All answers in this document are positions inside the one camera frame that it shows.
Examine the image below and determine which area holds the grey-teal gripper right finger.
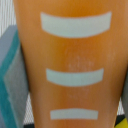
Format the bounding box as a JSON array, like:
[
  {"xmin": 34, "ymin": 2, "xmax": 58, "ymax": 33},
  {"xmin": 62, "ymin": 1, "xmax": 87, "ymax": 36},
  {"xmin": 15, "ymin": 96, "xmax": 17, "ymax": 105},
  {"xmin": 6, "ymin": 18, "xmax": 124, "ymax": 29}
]
[{"xmin": 115, "ymin": 96, "xmax": 128, "ymax": 128}]

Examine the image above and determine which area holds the grey-teal gripper left finger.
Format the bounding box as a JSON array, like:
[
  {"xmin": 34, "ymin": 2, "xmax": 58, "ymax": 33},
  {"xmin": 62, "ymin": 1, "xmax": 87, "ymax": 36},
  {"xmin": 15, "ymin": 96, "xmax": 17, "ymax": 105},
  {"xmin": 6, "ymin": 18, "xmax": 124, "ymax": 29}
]
[{"xmin": 0, "ymin": 25, "xmax": 28, "ymax": 128}]

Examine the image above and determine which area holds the orange bread loaf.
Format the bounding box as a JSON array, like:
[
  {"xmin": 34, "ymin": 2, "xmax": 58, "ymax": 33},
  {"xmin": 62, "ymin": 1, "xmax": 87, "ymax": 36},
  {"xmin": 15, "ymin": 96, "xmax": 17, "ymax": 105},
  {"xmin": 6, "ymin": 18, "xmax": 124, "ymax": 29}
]
[{"xmin": 13, "ymin": 0, "xmax": 128, "ymax": 128}]

